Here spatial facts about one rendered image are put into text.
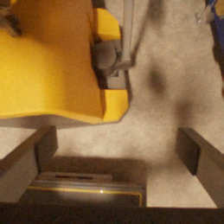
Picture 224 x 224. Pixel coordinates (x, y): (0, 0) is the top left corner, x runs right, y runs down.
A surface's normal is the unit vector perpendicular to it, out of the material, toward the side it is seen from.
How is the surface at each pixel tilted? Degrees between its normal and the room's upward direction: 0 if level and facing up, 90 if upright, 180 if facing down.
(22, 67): 0
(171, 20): 0
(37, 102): 14
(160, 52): 0
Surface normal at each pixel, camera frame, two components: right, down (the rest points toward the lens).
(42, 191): -0.07, -0.15
